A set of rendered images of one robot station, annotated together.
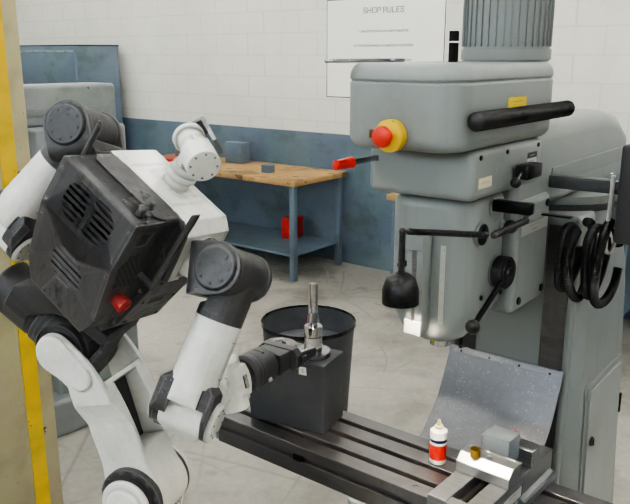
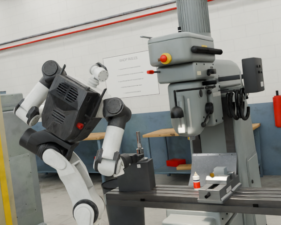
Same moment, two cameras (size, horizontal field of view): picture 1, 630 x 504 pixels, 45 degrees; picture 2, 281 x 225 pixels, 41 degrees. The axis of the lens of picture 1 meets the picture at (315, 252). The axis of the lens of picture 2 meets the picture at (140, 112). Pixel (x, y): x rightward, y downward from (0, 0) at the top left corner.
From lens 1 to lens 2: 0.72 m
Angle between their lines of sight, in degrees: 14
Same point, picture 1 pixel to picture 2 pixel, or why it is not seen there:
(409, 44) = (141, 72)
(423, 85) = (174, 39)
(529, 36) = (203, 29)
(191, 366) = (109, 143)
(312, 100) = not seen: hidden behind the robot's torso
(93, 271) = (70, 113)
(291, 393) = (135, 177)
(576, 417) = (245, 170)
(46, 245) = (49, 109)
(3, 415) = not seen: outside the picture
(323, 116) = not seen: hidden behind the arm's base
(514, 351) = (216, 149)
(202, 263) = (109, 105)
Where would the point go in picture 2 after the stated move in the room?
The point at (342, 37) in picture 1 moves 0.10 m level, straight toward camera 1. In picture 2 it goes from (111, 73) to (111, 72)
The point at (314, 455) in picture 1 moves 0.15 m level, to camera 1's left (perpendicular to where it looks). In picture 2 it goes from (149, 196) to (125, 200)
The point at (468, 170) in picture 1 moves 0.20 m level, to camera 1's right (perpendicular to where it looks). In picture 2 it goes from (193, 68) to (227, 64)
